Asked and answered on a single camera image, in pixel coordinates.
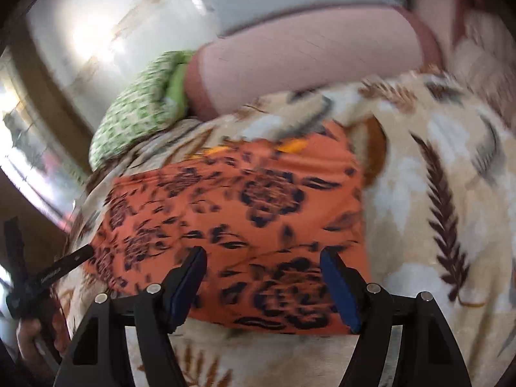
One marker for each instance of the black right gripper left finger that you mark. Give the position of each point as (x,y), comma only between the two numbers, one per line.
(98,355)

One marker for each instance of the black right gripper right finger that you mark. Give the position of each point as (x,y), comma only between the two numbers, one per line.
(429,354)

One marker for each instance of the orange black floral garment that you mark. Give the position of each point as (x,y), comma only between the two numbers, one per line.
(262,211)

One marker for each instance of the person's left hand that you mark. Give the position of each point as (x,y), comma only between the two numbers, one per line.
(27,332)

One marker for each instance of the beige leaf-pattern blanket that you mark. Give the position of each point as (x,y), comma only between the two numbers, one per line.
(438,208)

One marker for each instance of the green white patterned pillow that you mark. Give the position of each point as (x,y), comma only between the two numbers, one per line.
(154,101)

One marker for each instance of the striped beige quilt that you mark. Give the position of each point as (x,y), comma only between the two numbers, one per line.
(477,49)

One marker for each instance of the pink bolster cushion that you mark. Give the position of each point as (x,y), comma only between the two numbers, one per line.
(306,50)

